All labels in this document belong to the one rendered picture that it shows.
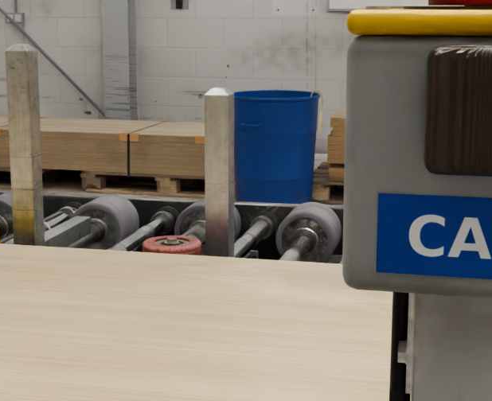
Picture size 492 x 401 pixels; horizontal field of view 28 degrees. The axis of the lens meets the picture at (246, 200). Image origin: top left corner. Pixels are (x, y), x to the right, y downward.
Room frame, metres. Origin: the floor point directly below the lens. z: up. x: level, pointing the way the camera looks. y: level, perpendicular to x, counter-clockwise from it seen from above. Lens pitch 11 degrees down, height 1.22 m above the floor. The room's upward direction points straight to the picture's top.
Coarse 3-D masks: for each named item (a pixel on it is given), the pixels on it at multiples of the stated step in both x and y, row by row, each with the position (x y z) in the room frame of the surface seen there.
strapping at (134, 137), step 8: (0, 128) 6.71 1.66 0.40; (144, 128) 6.71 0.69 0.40; (120, 136) 6.46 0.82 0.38; (128, 136) 6.44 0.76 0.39; (136, 136) 6.43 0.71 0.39; (200, 136) 6.32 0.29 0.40; (128, 144) 6.44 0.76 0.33; (128, 152) 6.44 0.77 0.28; (128, 160) 6.44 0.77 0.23; (128, 168) 6.44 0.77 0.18; (128, 176) 6.44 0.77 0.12
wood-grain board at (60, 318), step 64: (0, 256) 1.26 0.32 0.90; (64, 256) 1.26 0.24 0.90; (128, 256) 1.26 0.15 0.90; (192, 256) 1.26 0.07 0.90; (0, 320) 0.99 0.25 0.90; (64, 320) 0.99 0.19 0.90; (128, 320) 0.99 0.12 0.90; (192, 320) 0.99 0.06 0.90; (256, 320) 0.99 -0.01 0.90; (320, 320) 0.99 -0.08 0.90; (384, 320) 0.99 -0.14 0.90; (0, 384) 0.81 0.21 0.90; (64, 384) 0.81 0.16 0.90; (128, 384) 0.81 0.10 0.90; (192, 384) 0.81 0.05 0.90; (256, 384) 0.81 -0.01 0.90; (320, 384) 0.81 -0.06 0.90; (384, 384) 0.81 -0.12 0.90
